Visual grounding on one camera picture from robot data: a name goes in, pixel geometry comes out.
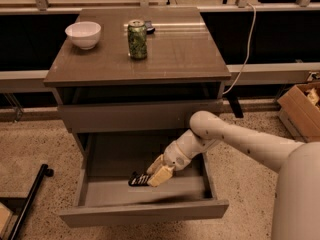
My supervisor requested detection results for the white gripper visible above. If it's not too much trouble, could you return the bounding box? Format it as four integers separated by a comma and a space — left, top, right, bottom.
146, 140, 192, 187

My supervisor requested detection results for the dark chocolate rxbar wrapper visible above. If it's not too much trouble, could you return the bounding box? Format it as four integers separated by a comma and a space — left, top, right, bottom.
128, 172, 150, 187

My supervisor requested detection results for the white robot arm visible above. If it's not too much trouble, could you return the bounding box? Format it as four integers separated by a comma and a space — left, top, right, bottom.
147, 111, 320, 240

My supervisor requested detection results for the grey upper drawer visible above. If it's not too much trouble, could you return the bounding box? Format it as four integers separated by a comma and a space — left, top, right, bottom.
58, 99, 222, 133

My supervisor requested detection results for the open grey middle drawer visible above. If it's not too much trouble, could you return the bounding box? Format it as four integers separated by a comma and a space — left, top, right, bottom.
60, 130, 229, 227

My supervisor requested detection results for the grey drawer cabinet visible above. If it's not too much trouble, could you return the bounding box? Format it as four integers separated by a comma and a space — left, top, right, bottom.
43, 6, 232, 152

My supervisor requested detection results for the black metal bar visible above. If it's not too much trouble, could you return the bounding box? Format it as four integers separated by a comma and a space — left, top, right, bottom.
7, 164, 54, 240

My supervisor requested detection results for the small dark device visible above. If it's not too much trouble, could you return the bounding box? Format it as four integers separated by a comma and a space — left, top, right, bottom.
145, 21, 155, 34

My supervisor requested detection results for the green soda can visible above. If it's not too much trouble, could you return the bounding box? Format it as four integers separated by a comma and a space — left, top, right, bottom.
127, 19, 147, 60

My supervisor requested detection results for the cardboard box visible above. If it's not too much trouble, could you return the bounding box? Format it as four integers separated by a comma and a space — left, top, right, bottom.
278, 82, 320, 142

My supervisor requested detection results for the white ceramic bowl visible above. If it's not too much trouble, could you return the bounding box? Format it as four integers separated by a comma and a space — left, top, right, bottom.
65, 21, 101, 50

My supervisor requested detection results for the black bracket leg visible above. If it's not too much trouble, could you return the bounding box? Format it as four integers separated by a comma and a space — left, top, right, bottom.
227, 93, 244, 118

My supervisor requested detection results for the white cable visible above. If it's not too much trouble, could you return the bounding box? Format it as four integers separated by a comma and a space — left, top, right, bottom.
221, 3, 257, 96

